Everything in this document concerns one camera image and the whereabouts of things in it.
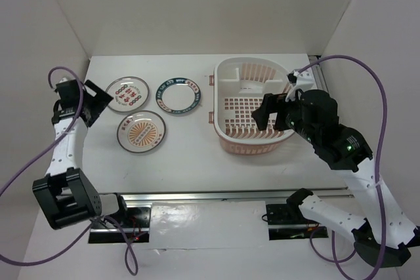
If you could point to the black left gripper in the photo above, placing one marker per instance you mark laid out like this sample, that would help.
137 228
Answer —
102 100

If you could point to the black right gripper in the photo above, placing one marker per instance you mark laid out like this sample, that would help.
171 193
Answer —
270 103

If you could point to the plate with red characters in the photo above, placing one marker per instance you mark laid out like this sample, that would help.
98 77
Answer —
129 94

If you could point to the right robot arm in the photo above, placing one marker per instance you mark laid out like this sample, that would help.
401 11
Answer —
384 234

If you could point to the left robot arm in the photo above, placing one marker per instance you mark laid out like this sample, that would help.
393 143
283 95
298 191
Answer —
65 194

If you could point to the white and pink dish rack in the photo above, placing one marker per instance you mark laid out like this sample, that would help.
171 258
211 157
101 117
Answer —
239 84

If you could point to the plate with orange sunburst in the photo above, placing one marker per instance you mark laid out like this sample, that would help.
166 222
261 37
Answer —
141 132

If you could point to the green rimmed white plate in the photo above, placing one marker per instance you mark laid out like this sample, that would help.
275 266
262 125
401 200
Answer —
178 96

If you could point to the aluminium rail right side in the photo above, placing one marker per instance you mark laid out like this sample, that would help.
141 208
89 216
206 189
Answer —
318 74

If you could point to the aluminium rail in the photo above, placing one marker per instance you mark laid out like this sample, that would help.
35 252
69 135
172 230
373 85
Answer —
318 74
206 196

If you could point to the aluminium rail front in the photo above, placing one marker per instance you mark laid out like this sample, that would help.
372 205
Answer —
206 196

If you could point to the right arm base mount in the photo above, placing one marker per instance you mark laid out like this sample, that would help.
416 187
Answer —
284 225

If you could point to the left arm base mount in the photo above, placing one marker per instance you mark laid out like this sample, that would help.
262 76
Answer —
135 224

